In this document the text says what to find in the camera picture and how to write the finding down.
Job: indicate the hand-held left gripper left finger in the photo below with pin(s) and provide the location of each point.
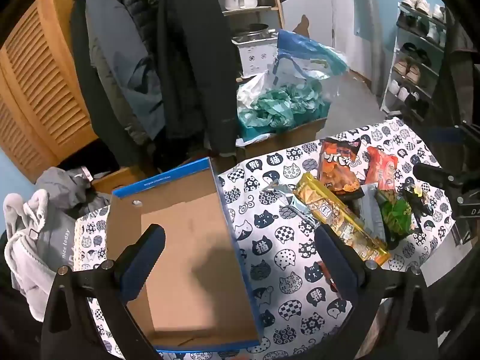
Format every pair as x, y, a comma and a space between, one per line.
144, 266

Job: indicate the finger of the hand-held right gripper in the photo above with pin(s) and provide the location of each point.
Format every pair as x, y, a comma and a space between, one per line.
446, 135
438, 178

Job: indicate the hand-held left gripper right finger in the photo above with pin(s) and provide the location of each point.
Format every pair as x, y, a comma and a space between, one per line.
337, 266

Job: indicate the black snack packet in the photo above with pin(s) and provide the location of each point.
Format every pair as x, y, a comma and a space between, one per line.
414, 198

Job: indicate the long yellow snack packet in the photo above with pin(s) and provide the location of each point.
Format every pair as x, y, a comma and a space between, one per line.
337, 217

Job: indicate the cardboard box with blue rim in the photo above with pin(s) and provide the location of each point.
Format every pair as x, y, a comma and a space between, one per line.
195, 255

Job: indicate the green snack bag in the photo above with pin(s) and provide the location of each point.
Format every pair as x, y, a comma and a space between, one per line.
395, 217

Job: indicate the orange chips bag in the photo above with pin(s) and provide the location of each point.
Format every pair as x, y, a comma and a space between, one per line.
337, 165

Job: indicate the small red snack packet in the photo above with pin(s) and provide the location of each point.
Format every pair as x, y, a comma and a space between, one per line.
330, 275

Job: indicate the red snack bag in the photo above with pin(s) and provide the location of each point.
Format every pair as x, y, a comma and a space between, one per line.
382, 168

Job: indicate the cat print tablecloth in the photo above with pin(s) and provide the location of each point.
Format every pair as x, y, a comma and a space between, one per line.
277, 266

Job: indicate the dark cloth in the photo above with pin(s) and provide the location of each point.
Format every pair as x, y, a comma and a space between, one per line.
461, 67

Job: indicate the group of shoes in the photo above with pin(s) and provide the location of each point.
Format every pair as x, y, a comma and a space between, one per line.
407, 71

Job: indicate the silver snack packet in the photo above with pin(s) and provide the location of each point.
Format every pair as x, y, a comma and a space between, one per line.
292, 204

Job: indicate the grey shoe rack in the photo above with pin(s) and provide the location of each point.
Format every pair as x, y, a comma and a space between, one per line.
412, 56

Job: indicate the grey printed hoodie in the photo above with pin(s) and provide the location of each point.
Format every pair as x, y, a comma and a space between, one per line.
60, 243

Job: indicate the brown wooden box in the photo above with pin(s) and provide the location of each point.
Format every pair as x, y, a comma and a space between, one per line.
123, 178

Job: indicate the crumpled grey jacket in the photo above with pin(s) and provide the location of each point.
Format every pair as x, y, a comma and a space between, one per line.
63, 187

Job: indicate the white fleece robe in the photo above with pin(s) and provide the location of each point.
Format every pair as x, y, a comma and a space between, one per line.
26, 255

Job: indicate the brown cardboard box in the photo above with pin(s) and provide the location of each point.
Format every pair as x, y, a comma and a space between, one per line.
288, 138

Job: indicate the black hanging garment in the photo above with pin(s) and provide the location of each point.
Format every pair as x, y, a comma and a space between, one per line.
93, 112

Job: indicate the pile of teal plastic bags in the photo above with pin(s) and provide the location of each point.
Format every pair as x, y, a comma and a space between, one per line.
285, 105

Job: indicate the white door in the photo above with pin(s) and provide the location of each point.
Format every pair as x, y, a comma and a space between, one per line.
322, 15

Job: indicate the white plastic bag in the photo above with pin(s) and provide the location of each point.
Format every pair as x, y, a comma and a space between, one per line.
251, 90

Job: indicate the white patterned appliance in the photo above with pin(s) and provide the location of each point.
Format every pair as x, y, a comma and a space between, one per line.
258, 58

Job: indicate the long black hanging coat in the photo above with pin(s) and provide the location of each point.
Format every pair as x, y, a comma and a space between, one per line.
195, 63

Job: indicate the louvred wooden door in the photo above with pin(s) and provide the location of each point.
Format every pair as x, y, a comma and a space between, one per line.
41, 82

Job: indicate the grey hanging jacket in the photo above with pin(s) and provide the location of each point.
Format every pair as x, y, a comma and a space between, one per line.
120, 52

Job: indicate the steel pot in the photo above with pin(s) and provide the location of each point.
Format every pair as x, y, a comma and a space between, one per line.
255, 32

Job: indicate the white cooking pot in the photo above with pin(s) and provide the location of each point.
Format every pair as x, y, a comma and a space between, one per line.
240, 0

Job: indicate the dark puffer jacket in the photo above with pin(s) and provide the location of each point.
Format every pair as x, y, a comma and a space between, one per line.
138, 3

